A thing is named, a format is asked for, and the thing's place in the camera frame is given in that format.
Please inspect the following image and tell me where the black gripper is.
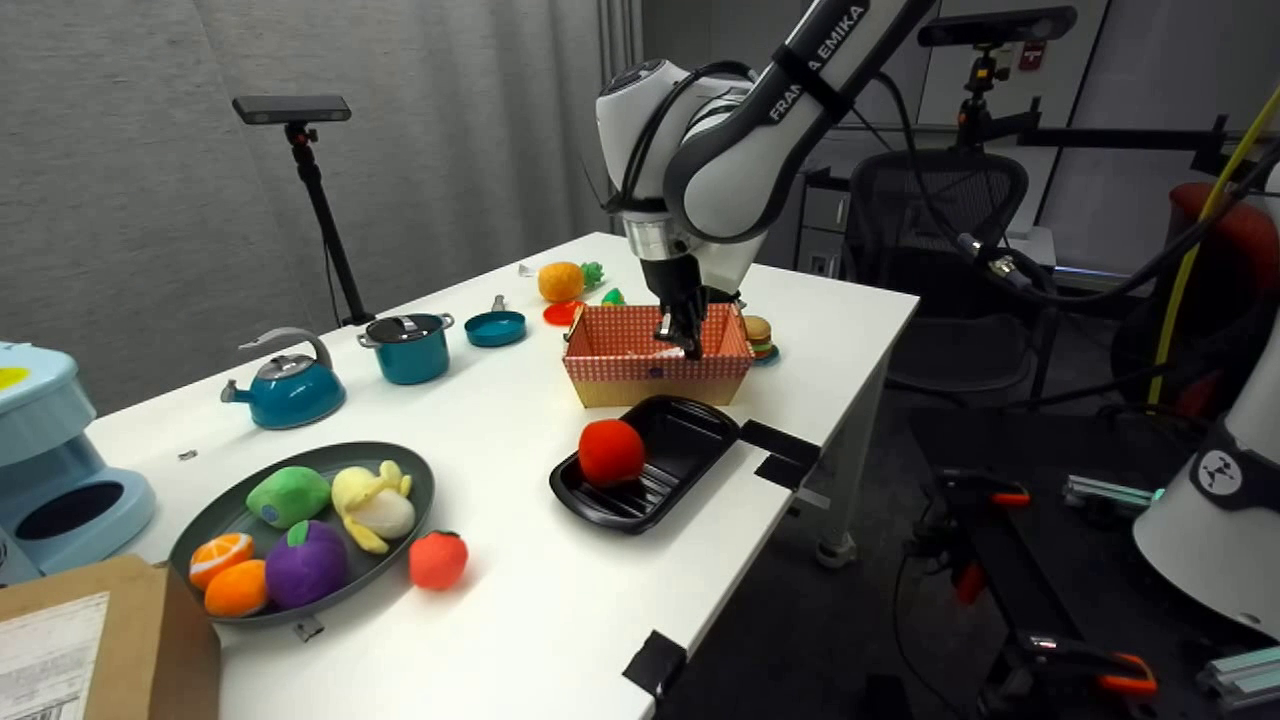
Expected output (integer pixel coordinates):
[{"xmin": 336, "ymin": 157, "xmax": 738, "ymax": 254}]
[{"xmin": 638, "ymin": 247, "xmax": 724, "ymax": 366}]

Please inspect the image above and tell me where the orange checked paper basket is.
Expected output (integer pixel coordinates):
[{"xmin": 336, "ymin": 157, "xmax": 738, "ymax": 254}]
[{"xmin": 561, "ymin": 302, "xmax": 760, "ymax": 412}]

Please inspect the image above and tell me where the toy burger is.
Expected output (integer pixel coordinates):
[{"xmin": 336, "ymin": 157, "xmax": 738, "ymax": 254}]
[{"xmin": 736, "ymin": 307, "xmax": 783, "ymax": 366}]

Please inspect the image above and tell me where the black plastic tray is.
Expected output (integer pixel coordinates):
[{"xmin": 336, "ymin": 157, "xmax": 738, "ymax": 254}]
[{"xmin": 544, "ymin": 392, "xmax": 742, "ymax": 539}]

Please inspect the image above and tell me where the large orange plush fruit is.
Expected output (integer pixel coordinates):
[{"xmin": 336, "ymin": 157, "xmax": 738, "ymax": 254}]
[{"xmin": 532, "ymin": 257, "xmax": 586, "ymax": 307}]

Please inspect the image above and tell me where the red plush ball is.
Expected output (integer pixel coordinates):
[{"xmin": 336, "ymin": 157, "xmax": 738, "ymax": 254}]
[{"xmin": 571, "ymin": 416, "xmax": 651, "ymax": 489}]

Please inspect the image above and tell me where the black tape patch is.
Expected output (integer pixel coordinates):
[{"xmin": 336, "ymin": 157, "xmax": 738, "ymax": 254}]
[
  {"xmin": 618, "ymin": 626, "xmax": 690, "ymax": 699},
  {"xmin": 736, "ymin": 416, "xmax": 825, "ymax": 494}
]

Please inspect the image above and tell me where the small blue toy pot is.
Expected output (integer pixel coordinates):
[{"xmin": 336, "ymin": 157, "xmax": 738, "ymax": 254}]
[{"xmin": 458, "ymin": 298, "xmax": 532, "ymax": 354}]

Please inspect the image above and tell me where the white table leg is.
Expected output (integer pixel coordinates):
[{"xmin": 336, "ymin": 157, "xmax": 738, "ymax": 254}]
[{"xmin": 809, "ymin": 349, "xmax": 898, "ymax": 572}]

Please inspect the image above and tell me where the teal toy pot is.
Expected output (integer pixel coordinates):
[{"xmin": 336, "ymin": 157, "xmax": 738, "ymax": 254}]
[{"xmin": 351, "ymin": 307, "xmax": 458, "ymax": 387}]

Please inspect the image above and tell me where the black mesh office chair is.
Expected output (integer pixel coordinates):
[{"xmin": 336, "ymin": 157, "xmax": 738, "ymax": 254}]
[{"xmin": 839, "ymin": 146, "xmax": 1041, "ymax": 406}]

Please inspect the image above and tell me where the red-orange plush tomato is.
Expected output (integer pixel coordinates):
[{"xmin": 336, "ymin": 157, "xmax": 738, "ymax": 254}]
[{"xmin": 405, "ymin": 526, "xmax": 477, "ymax": 595}]

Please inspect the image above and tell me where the orange black clamp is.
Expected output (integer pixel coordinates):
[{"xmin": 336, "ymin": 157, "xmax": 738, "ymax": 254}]
[
  {"xmin": 1015, "ymin": 628, "xmax": 1162, "ymax": 707},
  {"xmin": 928, "ymin": 469, "xmax": 1041, "ymax": 608}
]

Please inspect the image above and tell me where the yellow plush banana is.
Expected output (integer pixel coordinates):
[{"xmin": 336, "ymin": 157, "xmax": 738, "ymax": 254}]
[{"xmin": 328, "ymin": 457, "xmax": 420, "ymax": 562}]

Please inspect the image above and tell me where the teal toy kettle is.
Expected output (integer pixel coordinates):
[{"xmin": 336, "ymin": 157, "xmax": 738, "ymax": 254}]
[{"xmin": 217, "ymin": 324, "xmax": 351, "ymax": 435}]

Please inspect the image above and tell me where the purple plush fruit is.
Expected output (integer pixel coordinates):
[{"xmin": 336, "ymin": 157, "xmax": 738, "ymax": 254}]
[{"xmin": 263, "ymin": 516, "xmax": 357, "ymax": 616}]

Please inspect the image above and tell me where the teal metal bar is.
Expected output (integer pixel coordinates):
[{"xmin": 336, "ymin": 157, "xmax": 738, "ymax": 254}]
[
  {"xmin": 1058, "ymin": 469, "xmax": 1169, "ymax": 522},
  {"xmin": 1189, "ymin": 639, "xmax": 1280, "ymax": 707}
]

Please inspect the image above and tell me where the grey curtain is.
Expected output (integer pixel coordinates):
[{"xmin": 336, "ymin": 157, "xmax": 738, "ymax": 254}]
[{"xmin": 0, "ymin": 0, "xmax": 646, "ymax": 412}]

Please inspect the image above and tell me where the orange slice plush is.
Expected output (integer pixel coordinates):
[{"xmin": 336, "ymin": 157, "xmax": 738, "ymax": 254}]
[{"xmin": 184, "ymin": 527, "xmax": 258, "ymax": 591}]

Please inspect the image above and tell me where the dark green plate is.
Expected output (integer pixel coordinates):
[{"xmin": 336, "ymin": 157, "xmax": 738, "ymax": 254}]
[{"xmin": 167, "ymin": 439, "xmax": 440, "ymax": 632}]

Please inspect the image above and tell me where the red chair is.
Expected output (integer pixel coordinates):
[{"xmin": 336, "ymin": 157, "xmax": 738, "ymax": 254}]
[{"xmin": 1159, "ymin": 177, "xmax": 1280, "ymax": 421}]

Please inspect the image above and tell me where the white cone with logo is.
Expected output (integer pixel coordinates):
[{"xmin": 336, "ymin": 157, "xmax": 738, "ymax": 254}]
[{"xmin": 1129, "ymin": 349, "xmax": 1280, "ymax": 646}]

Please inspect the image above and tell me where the light blue toy toaster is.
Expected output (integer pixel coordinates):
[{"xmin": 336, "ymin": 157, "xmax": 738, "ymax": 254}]
[{"xmin": 0, "ymin": 337, "xmax": 163, "ymax": 590}]

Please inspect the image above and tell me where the brown cardboard box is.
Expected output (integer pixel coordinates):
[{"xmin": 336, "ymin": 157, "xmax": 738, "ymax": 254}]
[{"xmin": 0, "ymin": 553, "xmax": 223, "ymax": 720}]

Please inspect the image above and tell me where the black camera tripod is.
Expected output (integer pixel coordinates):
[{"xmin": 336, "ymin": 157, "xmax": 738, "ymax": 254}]
[{"xmin": 279, "ymin": 122, "xmax": 378, "ymax": 333}]

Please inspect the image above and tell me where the black depth camera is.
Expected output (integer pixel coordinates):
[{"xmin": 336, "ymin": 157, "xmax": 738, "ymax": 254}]
[
  {"xmin": 917, "ymin": 6, "xmax": 1085, "ymax": 51},
  {"xmin": 226, "ymin": 91, "xmax": 359, "ymax": 133}
]

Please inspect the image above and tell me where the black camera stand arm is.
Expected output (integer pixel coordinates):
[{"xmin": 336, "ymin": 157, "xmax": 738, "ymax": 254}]
[{"xmin": 951, "ymin": 45, "xmax": 1236, "ymax": 171}]

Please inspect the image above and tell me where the yellow cable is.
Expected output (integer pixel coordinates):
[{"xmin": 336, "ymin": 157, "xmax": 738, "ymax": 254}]
[{"xmin": 1141, "ymin": 80, "xmax": 1280, "ymax": 412}]

